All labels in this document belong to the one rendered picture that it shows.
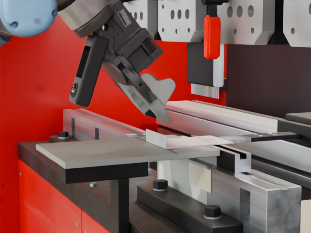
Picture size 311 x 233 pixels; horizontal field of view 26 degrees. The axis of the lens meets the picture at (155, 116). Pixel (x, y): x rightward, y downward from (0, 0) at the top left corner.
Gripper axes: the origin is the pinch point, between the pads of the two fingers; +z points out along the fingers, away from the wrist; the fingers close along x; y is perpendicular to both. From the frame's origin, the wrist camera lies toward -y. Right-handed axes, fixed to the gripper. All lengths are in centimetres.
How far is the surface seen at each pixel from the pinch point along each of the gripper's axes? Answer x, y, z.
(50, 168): 50, -16, 10
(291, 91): 45, 44, 40
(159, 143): -1.8, -2.7, 3.2
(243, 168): -13.0, 2.8, 11.6
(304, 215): 245, 96, 217
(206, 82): -2.3, 10.3, 1.0
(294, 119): 0.9, 20.8, 20.3
